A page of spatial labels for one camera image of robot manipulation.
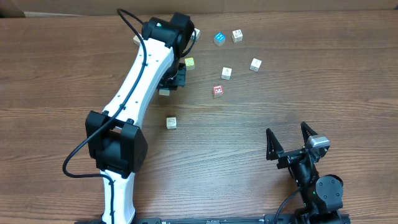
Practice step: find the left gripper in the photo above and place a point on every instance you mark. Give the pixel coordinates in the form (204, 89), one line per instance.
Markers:
(179, 78)

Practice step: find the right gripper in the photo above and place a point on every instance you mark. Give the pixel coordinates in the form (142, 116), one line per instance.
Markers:
(276, 150)

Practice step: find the blue X block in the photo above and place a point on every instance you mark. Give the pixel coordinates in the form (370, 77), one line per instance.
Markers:
(164, 92)

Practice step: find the plain wooden block front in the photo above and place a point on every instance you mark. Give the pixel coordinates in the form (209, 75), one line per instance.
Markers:
(171, 123)

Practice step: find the plain wooden block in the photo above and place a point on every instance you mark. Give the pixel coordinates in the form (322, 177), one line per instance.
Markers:
(255, 65)
(136, 40)
(171, 123)

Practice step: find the wooden letter A block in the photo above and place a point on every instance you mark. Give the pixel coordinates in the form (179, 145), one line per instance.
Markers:
(226, 73)

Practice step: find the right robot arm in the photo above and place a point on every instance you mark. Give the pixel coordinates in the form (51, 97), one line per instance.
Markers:
(321, 196)

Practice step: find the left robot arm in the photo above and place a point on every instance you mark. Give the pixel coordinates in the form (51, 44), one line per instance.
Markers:
(116, 141)

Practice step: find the yellow top block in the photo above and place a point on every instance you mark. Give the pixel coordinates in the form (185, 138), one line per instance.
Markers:
(190, 63)

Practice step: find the red number 3 block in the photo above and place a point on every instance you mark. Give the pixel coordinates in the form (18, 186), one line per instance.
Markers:
(218, 91)

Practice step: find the wooden block teal side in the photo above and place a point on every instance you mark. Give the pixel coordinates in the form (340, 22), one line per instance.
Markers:
(195, 34)

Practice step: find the plain wooden block far-left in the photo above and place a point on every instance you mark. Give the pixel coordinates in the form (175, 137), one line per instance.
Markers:
(136, 40)

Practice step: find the blue top block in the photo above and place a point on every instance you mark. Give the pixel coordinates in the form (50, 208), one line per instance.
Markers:
(219, 39)

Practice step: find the wooden block far right top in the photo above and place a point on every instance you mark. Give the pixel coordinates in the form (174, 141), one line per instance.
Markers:
(237, 35)

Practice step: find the cardboard strip at table back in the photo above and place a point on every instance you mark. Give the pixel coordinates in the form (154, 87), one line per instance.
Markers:
(20, 8)

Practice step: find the plain wooden block right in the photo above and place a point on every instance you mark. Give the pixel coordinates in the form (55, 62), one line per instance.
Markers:
(255, 65)

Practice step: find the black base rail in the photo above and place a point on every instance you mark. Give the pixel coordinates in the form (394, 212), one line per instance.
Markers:
(217, 221)

